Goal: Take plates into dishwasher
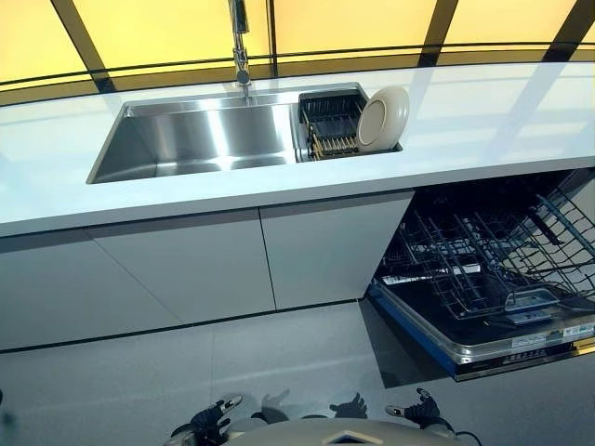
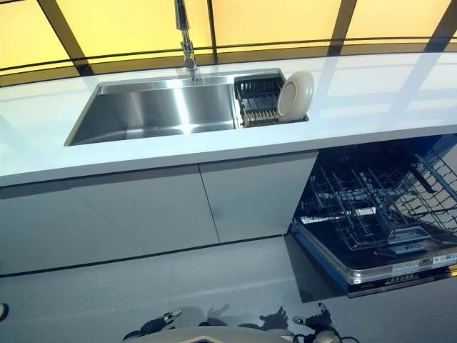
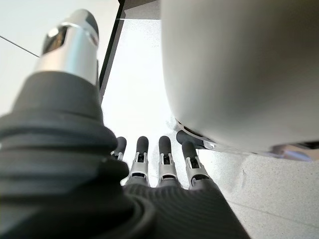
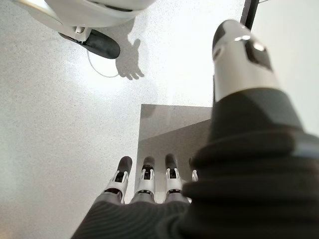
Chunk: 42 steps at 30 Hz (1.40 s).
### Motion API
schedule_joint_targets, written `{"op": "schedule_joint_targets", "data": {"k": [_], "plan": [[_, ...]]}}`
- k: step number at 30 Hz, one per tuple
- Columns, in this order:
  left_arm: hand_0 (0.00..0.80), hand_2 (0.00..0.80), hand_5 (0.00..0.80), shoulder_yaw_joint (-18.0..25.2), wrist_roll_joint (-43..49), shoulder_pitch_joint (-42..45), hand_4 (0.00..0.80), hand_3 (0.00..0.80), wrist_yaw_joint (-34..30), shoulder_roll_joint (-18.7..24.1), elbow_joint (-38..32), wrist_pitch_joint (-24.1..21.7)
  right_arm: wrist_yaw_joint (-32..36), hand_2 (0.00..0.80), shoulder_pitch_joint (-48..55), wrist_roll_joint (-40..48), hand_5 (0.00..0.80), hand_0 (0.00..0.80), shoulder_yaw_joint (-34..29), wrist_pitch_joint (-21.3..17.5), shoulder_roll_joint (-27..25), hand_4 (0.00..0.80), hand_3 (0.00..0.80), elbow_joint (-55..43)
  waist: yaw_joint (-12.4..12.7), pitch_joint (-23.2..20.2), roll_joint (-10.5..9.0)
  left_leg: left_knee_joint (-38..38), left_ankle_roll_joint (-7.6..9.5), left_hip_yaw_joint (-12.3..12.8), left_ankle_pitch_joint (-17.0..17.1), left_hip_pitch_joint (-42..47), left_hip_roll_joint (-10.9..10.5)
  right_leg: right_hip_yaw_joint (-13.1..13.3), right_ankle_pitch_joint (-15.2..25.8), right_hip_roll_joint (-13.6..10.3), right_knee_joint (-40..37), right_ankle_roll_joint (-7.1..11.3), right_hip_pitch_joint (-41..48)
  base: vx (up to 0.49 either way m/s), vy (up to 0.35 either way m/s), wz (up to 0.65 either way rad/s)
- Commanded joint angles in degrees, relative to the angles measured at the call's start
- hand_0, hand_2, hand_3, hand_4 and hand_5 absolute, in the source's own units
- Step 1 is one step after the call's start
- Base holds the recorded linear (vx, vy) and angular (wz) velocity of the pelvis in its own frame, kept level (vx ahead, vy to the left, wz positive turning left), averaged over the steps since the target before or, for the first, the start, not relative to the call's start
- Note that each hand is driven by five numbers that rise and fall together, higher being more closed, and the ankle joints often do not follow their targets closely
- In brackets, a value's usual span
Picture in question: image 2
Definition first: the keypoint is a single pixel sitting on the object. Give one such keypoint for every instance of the stainless steel sink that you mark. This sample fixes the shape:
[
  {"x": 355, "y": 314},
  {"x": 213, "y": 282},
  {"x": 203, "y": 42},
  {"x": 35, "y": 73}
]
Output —
[{"x": 160, "y": 110}]

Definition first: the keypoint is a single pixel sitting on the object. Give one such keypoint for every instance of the black dish drainer basket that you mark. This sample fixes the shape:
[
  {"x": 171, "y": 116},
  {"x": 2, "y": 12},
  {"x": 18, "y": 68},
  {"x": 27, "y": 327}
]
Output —
[{"x": 255, "y": 87}]

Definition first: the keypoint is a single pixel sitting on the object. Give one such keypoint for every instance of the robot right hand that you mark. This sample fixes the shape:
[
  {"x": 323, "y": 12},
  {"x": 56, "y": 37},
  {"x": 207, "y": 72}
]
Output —
[{"x": 319, "y": 323}]

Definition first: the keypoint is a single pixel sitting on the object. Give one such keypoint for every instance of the dark window frame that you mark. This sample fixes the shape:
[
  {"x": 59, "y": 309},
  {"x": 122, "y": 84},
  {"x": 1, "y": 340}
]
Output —
[{"x": 68, "y": 35}]

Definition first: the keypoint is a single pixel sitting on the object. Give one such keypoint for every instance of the dishwasher door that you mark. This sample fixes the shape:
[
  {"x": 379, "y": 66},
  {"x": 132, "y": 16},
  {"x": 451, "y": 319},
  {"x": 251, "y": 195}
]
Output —
[{"x": 367, "y": 264}]

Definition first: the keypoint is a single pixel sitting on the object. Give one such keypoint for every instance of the cream round plate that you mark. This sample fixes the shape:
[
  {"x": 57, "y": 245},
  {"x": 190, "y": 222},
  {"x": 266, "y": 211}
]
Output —
[{"x": 294, "y": 96}]

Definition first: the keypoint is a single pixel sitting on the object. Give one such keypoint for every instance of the grey robot torso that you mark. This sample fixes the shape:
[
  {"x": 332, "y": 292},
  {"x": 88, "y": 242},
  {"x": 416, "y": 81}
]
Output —
[{"x": 228, "y": 336}]

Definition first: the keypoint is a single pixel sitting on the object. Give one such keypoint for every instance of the chrome kitchen faucet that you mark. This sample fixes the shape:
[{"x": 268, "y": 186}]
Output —
[{"x": 185, "y": 43}]

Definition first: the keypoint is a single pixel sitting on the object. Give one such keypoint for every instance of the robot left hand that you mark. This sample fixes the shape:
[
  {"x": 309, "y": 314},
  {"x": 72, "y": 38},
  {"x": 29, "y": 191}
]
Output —
[{"x": 153, "y": 323}]

